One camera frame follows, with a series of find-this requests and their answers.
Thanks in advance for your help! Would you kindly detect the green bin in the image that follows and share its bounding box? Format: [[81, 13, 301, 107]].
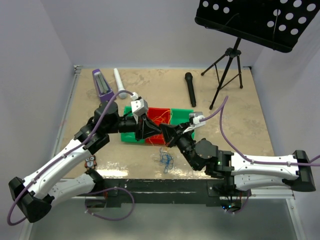
[[120, 106, 145, 144], [170, 108, 194, 126]]

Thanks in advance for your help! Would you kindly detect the black microphone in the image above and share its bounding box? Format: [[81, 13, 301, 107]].
[[184, 72, 196, 108]]

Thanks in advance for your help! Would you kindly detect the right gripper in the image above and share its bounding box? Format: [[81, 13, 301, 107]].
[[159, 122, 199, 171]]

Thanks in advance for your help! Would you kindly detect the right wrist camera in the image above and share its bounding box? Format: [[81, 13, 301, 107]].
[[183, 111, 206, 133]]

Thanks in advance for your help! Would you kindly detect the yellow cable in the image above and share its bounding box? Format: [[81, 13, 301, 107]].
[[149, 111, 173, 146]]

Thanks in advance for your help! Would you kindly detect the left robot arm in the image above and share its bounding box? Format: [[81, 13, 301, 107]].
[[8, 99, 161, 223]]

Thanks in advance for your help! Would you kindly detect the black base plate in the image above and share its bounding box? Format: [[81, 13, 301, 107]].
[[74, 177, 251, 208]]

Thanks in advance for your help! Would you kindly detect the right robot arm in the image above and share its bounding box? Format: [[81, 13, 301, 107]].
[[159, 123, 316, 197]]

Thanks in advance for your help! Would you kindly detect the owl number tile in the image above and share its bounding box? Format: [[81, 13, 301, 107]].
[[84, 155, 97, 170]]

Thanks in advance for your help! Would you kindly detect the white microphone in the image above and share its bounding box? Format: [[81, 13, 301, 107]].
[[113, 68, 127, 99]]

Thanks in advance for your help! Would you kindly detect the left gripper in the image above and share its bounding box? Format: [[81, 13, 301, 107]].
[[106, 112, 162, 142]]

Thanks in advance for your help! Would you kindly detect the red bin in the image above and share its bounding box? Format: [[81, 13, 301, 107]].
[[145, 107, 171, 146]]

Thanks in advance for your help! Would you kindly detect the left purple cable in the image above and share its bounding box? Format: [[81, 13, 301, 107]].
[[6, 90, 136, 226]]

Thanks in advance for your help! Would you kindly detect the cable bundle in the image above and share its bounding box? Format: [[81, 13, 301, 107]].
[[152, 147, 176, 175]]

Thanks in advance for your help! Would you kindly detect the black music stand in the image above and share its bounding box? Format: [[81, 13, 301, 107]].
[[194, 0, 320, 109]]

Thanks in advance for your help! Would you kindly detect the purple metronome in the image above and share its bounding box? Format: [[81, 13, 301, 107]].
[[92, 68, 115, 103]]

